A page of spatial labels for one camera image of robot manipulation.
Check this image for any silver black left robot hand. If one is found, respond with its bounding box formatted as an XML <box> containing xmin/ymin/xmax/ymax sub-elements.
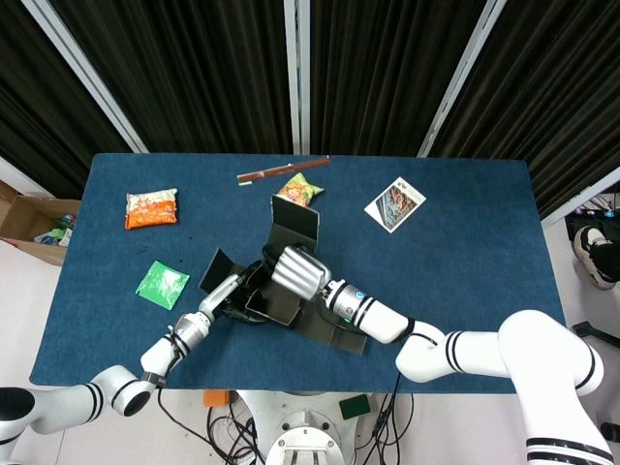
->
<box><xmin>197</xmin><ymin>261</ymin><xmax>266</xmax><ymax>322</ymax></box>

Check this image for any black floor stand foot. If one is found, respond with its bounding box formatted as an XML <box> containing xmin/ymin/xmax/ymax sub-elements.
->
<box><xmin>572</xmin><ymin>321</ymin><xmax>620</xmax><ymax>350</ymax></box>

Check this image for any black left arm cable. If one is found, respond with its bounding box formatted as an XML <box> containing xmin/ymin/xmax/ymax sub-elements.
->
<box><xmin>154</xmin><ymin>338</ymin><xmax>265</xmax><ymax>464</ymax></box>

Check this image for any white metal frame post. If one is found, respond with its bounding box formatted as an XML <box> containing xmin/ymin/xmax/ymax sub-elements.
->
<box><xmin>541</xmin><ymin>167</ymin><xmax>620</xmax><ymax>229</ymax></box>
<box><xmin>283</xmin><ymin>0</ymin><xmax>312</xmax><ymax>156</ymax></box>
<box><xmin>21</xmin><ymin>0</ymin><xmax>149</xmax><ymax>154</ymax></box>
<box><xmin>0</xmin><ymin>154</ymin><xmax>54</xmax><ymax>200</ymax></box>
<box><xmin>417</xmin><ymin>0</ymin><xmax>508</xmax><ymax>159</ymax></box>

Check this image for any green foil packet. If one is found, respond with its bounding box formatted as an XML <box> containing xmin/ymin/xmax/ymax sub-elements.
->
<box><xmin>135</xmin><ymin>260</ymin><xmax>191</xmax><ymax>310</ymax></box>

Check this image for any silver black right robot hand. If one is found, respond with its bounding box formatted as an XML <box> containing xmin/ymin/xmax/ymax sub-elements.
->
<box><xmin>261</xmin><ymin>244</ymin><xmax>333</xmax><ymax>300</ymax></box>

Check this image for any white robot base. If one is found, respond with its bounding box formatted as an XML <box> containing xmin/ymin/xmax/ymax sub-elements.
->
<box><xmin>232</xmin><ymin>389</ymin><xmax>377</xmax><ymax>465</ymax></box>

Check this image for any orange white snack packet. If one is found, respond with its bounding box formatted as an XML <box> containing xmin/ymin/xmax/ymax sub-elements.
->
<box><xmin>125</xmin><ymin>188</ymin><xmax>179</xmax><ymax>232</ymax></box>

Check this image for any yellow green snack bag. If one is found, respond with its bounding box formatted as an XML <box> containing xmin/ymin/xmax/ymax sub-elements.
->
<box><xmin>278</xmin><ymin>172</ymin><xmax>326</xmax><ymax>209</ymax></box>

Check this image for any black white sneaker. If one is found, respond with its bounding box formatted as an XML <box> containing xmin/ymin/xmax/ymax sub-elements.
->
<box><xmin>573</xmin><ymin>225</ymin><xmax>620</xmax><ymax>291</ymax></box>

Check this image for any green block on base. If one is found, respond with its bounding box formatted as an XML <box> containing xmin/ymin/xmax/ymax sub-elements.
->
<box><xmin>338</xmin><ymin>393</ymin><xmax>372</xmax><ymax>420</ymax></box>

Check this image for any black cardboard box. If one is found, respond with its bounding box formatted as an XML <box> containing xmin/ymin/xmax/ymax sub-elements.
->
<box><xmin>199</xmin><ymin>193</ymin><xmax>369</xmax><ymax>357</ymax></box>

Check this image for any brown cardboard carton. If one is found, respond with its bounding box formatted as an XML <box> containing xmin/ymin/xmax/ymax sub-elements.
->
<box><xmin>0</xmin><ymin>179</ymin><xmax>82</xmax><ymax>266</ymax></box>

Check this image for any white bordered photo card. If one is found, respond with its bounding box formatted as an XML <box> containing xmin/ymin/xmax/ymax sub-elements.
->
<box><xmin>363</xmin><ymin>176</ymin><xmax>427</xmax><ymax>234</ymax></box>

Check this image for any black cable bundle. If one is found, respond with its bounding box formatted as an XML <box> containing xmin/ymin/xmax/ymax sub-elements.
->
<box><xmin>205</xmin><ymin>405</ymin><xmax>266</xmax><ymax>465</ymax></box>
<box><xmin>361</xmin><ymin>392</ymin><xmax>416</xmax><ymax>465</ymax></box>

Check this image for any long brown chopstick sleeve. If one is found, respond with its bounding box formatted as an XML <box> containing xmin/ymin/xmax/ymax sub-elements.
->
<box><xmin>236</xmin><ymin>155</ymin><xmax>331</xmax><ymax>187</ymax></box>

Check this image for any blue felt table mat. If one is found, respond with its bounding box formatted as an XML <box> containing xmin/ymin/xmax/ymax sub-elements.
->
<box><xmin>28</xmin><ymin>153</ymin><xmax>569</xmax><ymax>394</ymax></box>

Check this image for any black pleated curtain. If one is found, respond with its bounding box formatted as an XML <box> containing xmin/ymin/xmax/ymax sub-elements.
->
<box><xmin>428</xmin><ymin>0</ymin><xmax>620</xmax><ymax>222</ymax></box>
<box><xmin>309</xmin><ymin>0</ymin><xmax>495</xmax><ymax>157</ymax></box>
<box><xmin>47</xmin><ymin>0</ymin><xmax>295</xmax><ymax>155</ymax></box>
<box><xmin>0</xmin><ymin>0</ymin><xmax>132</xmax><ymax>200</ymax></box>

